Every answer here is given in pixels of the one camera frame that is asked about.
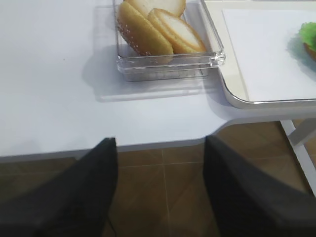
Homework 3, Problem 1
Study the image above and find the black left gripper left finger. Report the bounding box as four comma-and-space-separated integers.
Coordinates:
0, 138, 118, 237

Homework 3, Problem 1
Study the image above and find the white paper tray liner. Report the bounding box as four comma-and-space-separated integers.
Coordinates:
223, 8, 316, 102

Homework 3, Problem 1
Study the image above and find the white table leg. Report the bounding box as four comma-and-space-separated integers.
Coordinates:
280, 118, 316, 196

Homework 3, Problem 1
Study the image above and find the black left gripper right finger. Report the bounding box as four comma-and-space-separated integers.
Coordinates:
203, 136, 316, 237

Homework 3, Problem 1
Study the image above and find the clear plastic bun container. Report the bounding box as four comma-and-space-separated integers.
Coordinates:
113, 0, 226, 81

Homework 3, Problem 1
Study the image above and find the green lettuce leaf under patty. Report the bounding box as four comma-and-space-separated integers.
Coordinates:
299, 22, 316, 48

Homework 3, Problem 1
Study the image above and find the sesame bun half front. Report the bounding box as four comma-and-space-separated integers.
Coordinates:
117, 1, 173, 56

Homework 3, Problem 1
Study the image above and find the bun half at back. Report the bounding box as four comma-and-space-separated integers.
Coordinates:
127, 0, 186, 17

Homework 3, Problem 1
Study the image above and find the white metal tray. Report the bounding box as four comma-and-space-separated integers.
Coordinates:
206, 0, 316, 109

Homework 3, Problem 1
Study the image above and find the bun half cut side up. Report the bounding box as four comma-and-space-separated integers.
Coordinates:
148, 8, 206, 54

